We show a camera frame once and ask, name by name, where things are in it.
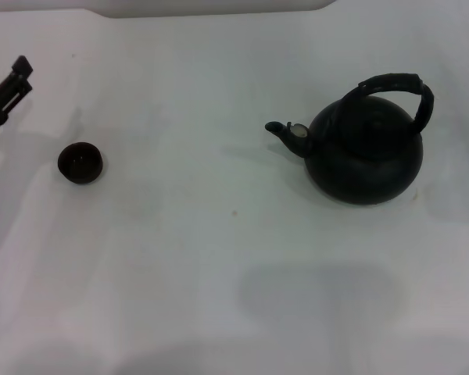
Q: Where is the dark brown teacup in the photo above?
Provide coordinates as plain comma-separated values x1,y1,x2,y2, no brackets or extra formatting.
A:
57,142,106,184

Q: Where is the black round teapot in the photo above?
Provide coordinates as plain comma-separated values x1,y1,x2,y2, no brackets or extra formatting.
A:
264,72,435,208

